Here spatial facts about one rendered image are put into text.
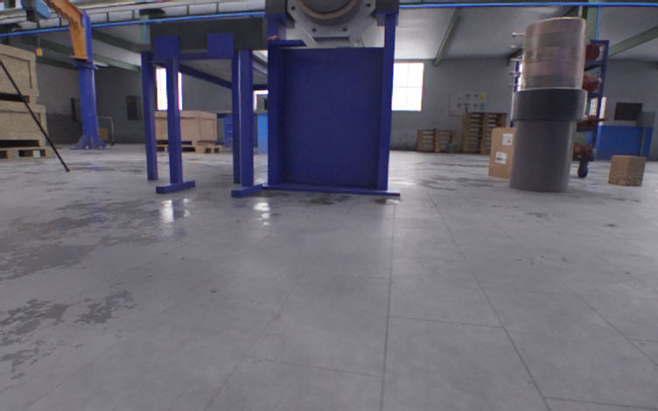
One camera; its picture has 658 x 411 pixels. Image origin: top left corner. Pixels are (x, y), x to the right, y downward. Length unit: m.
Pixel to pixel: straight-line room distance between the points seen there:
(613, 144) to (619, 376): 13.10
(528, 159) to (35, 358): 2.54
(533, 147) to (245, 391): 2.39
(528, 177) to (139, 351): 2.43
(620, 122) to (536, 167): 11.26
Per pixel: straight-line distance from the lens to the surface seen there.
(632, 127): 13.88
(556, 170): 2.64
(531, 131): 2.62
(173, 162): 2.05
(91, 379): 0.53
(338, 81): 2.13
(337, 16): 1.97
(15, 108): 5.59
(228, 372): 0.49
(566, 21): 2.72
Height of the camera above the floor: 0.29
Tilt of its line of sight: 11 degrees down
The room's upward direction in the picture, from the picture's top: 1 degrees clockwise
